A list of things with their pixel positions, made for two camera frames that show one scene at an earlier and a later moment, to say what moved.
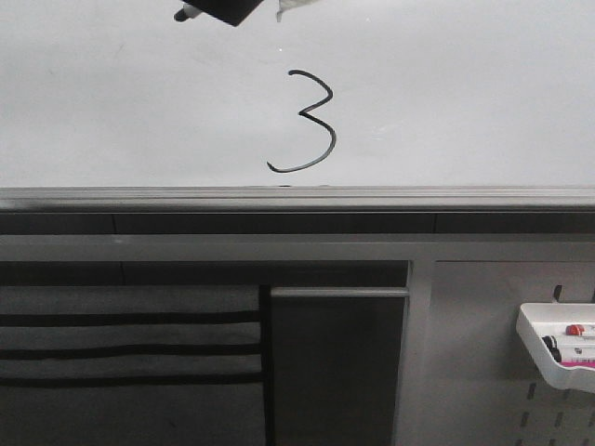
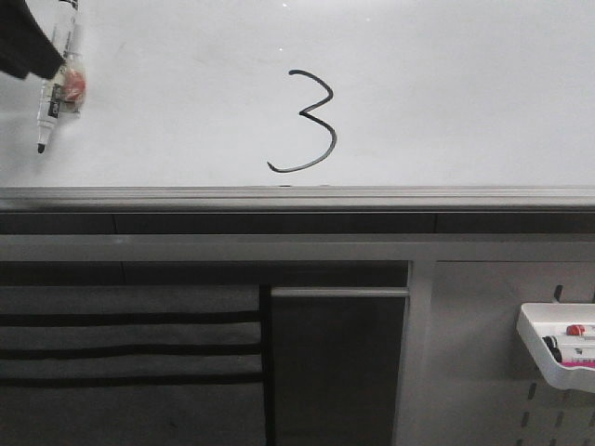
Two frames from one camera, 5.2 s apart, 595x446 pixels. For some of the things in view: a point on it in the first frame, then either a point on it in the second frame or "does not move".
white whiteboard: [336, 105] does not move
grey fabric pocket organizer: [134, 365] does not move
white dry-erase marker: [188, 11] -> [65, 17]
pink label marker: [578, 363] does not move
